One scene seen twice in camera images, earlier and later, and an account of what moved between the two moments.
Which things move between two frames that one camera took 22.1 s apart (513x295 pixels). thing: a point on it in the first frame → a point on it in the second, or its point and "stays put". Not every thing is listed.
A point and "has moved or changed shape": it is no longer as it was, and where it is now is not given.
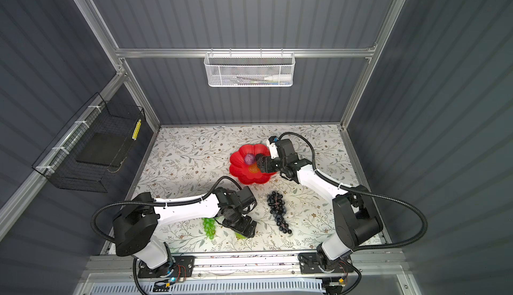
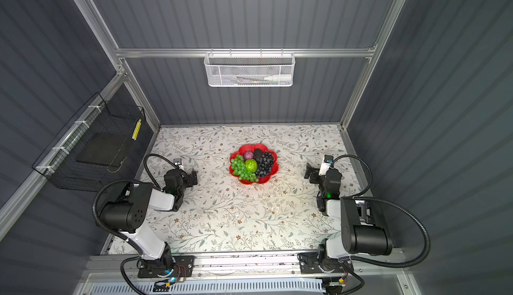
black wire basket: (87, 153) stays put
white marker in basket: (279, 77) stays put
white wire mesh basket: (249, 69) stays put
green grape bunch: (210, 227) → (239, 169)
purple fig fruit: (250, 159) stays put
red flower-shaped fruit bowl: (240, 169) stays put
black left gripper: (244, 228) → (190, 180)
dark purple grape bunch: (278, 209) has moved or changed shape
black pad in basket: (103, 149) stays put
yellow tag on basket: (137, 129) stays put
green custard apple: (240, 235) → (251, 165)
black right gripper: (266, 161) → (314, 180)
